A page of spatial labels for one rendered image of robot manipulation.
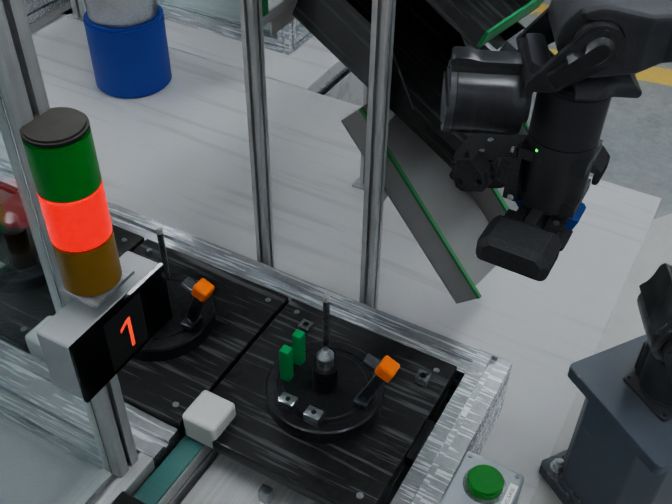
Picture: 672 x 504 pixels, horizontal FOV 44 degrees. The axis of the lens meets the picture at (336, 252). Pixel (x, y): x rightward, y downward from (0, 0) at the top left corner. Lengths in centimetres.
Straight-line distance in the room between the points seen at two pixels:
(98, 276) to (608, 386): 54
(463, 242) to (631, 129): 234
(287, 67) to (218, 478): 106
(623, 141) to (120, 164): 220
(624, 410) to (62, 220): 59
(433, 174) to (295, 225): 35
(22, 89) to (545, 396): 80
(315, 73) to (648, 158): 174
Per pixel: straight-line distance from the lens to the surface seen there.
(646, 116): 352
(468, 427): 100
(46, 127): 65
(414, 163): 110
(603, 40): 63
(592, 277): 137
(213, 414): 97
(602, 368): 96
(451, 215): 112
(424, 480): 96
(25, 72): 65
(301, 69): 183
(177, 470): 98
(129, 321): 77
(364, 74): 99
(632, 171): 318
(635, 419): 93
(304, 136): 161
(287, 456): 95
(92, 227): 68
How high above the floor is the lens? 175
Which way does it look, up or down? 42 degrees down
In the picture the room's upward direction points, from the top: 1 degrees clockwise
